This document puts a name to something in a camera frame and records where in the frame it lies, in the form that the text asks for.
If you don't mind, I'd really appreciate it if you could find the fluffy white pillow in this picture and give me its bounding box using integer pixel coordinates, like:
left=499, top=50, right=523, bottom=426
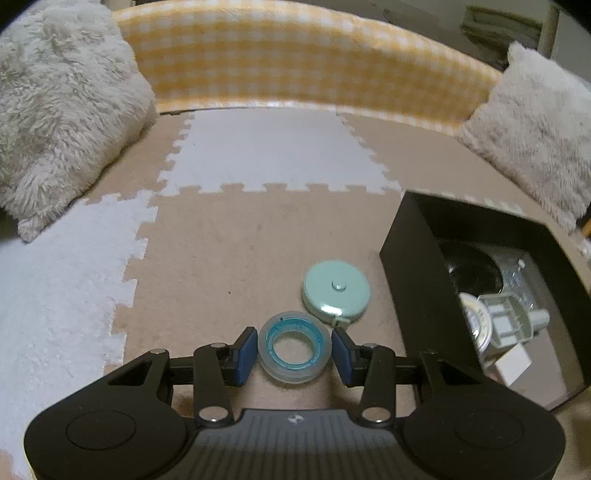
left=457, top=41, right=591, bottom=236
left=0, top=0, right=158, bottom=243

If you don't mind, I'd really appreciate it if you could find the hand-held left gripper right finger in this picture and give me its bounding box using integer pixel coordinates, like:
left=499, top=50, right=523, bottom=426
left=331, top=326, right=479, bottom=426

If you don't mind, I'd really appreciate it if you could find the yellow checkered bumper cushion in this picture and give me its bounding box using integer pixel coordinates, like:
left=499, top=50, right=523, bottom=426
left=113, top=4, right=503, bottom=137

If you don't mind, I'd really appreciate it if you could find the white grey plastic part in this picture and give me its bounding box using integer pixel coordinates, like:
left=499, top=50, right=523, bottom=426
left=478, top=292, right=550, bottom=349

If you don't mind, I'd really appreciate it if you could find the beige white foam puzzle mat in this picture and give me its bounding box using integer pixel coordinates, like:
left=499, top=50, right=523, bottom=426
left=0, top=108, right=591, bottom=480

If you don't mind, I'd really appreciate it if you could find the dark cluttered shelf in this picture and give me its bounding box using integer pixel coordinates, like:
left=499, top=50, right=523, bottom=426
left=462, top=4, right=561, bottom=70

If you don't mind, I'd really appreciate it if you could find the black cardboard box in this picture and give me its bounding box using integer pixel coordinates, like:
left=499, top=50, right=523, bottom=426
left=379, top=191, right=583, bottom=411

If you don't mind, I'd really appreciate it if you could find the clear tape roll teal core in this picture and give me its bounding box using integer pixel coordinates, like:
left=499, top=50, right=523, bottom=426
left=257, top=311, right=333, bottom=385

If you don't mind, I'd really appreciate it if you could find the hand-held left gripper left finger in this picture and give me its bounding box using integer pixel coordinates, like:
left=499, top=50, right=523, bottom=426
left=105, top=326, right=258, bottom=428

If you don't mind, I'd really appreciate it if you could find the clear plastic screw case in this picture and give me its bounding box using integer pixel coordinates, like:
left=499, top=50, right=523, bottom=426
left=501, top=258, right=539, bottom=310

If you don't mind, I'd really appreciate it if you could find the mint green tape measure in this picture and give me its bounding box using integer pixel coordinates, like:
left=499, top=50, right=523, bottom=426
left=302, top=261, right=371, bottom=326

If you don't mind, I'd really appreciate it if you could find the black tape roll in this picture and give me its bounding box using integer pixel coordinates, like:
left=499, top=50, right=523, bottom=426
left=438, top=242, right=503, bottom=296

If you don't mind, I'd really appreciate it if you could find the small white box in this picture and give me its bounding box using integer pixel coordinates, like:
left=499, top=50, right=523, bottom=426
left=492, top=344, right=532, bottom=387

